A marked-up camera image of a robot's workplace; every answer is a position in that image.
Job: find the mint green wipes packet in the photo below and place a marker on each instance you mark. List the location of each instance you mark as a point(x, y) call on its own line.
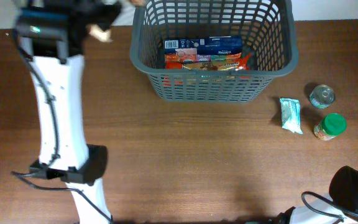
point(290, 109)

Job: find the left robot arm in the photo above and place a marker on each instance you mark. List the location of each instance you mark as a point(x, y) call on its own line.
point(49, 39)

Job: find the brown white snack bag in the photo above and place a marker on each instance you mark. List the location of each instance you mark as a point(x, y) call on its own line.
point(125, 18)

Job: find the orange spaghetti packet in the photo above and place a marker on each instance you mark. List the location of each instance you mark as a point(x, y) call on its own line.
point(219, 65)

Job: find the glass jar green lid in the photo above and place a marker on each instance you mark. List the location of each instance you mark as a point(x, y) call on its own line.
point(330, 127)

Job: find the tin can green label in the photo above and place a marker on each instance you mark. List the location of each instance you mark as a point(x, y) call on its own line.
point(322, 96)

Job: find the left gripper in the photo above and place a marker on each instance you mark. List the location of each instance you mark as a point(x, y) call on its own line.
point(111, 15)

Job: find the blue cardboard food box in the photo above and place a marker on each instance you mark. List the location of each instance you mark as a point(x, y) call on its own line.
point(202, 50)

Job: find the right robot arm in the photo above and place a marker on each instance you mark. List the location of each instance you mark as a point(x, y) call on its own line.
point(339, 205)

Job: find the grey plastic shopping basket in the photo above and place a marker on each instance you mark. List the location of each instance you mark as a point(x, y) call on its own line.
point(266, 28)

